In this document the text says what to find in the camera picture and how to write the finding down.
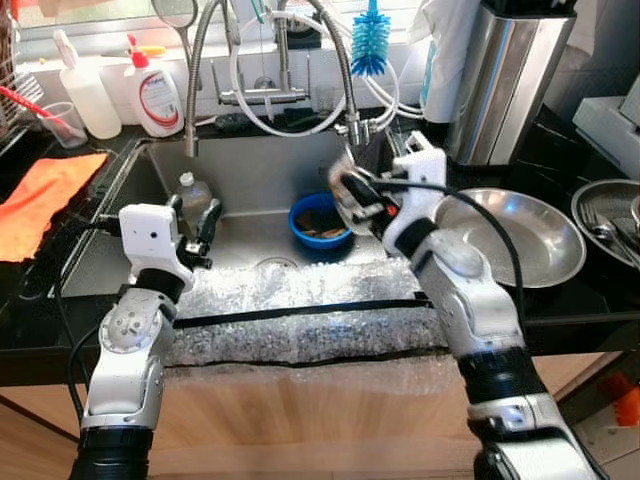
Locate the large steel bowl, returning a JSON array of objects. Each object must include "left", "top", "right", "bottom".
[{"left": 328, "top": 158, "right": 386, "bottom": 238}]

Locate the clear plastic bottle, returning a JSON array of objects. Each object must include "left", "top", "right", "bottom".
[{"left": 178, "top": 172, "right": 216, "bottom": 226}]

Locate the steel sink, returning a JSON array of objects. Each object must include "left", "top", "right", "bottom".
[{"left": 60, "top": 130, "right": 421, "bottom": 301}]

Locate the blue bowl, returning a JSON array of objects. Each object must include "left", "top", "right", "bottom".
[{"left": 289, "top": 192, "right": 353, "bottom": 251}]

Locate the bubble wrap padding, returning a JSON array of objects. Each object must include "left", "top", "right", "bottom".
[{"left": 165, "top": 258, "right": 451, "bottom": 401}]

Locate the black scrub pad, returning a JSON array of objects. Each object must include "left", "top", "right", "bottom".
[{"left": 215, "top": 113, "right": 251, "bottom": 134}]

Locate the spring neck steel faucet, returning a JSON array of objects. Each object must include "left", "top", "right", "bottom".
[{"left": 183, "top": 0, "right": 371, "bottom": 159}]

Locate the white soap bottle red pump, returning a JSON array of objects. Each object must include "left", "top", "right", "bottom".
[{"left": 125, "top": 33, "right": 186, "bottom": 139}]

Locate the orange cloth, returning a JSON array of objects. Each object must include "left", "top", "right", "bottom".
[{"left": 0, "top": 152, "right": 109, "bottom": 263}]

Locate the round steel plate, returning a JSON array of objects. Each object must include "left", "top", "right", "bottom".
[
  {"left": 433, "top": 188, "right": 588, "bottom": 291},
  {"left": 570, "top": 180, "right": 640, "bottom": 269}
]

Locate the translucent white bottle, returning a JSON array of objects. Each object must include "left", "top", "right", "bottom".
[{"left": 52, "top": 28, "right": 123, "bottom": 141}]

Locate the clear plastic cup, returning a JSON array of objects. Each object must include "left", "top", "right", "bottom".
[{"left": 40, "top": 100, "right": 86, "bottom": 149}]

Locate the steel fork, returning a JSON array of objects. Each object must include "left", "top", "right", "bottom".
[{"left": 585, "top": 205, "right": 640, "bottom": 266}]

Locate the blue bottle brush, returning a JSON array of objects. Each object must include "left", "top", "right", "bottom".
[{"left": 350, "top": 0, "right": 393, "bottom": 79}]

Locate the stainless steel canister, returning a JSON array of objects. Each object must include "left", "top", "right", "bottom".
[{"left": 445, "top": 0, "right": 578, "bottom": 168}]

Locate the small chrome tap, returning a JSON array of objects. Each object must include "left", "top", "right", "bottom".
[{"left": 218, "top": 0, "right": 311, "bottom": 109}]

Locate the wooden base cabinet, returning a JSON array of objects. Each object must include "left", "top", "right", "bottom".
[{"left": 0, "top": 350, "right": 640, "bottom": 480}]

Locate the steel mesh strainer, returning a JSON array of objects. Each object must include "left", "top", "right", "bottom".
[{"left": 150, "top": 0, "right": 201, "bottom": 71}]

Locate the orange hanging rag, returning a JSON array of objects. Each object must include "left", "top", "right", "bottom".
[{"left": 608, "top": 372, "right": 640, "bottom": 428}]

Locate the white floor cabinet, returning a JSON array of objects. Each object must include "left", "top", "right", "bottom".
[{"left": 560, "top": 400, "right": 640, "bottom": 480}]

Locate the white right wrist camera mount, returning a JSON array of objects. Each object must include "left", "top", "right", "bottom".
[{"left": 385, "top": 147, "right": 449, "bottom": 253}]

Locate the white flexible hose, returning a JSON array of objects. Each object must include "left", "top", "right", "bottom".
[{"left": 228, "top": 10, "right": 351, "bottom": 138}]

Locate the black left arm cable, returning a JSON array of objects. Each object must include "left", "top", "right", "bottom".
[{"left": 55, "top": 215, "right": 136, "bottom": 421}]

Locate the red handled utensil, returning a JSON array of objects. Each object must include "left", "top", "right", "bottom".
[{"left": 0, "top": 85, "right": 61, "bottom": 126}]

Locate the wire dish rack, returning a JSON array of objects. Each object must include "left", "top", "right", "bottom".
[{"left": 0, "top": 10, "right": 26, "bottom": 141}]

